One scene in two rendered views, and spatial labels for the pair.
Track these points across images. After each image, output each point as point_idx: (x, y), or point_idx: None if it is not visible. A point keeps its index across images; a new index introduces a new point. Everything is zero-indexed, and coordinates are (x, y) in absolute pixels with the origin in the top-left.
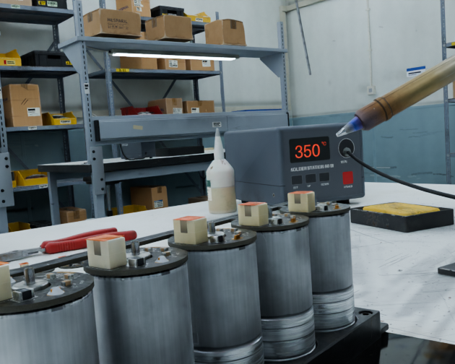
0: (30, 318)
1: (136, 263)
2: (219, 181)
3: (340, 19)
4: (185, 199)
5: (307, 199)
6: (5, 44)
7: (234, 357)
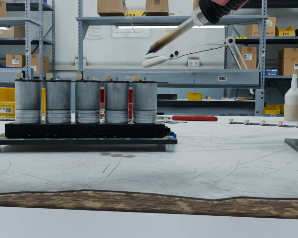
0: (19, 82)
1: (50, 79)
2: (289, 101)
3: None
4: None
5: (134, 76)
6: (287, 22)
7: (80, 112)
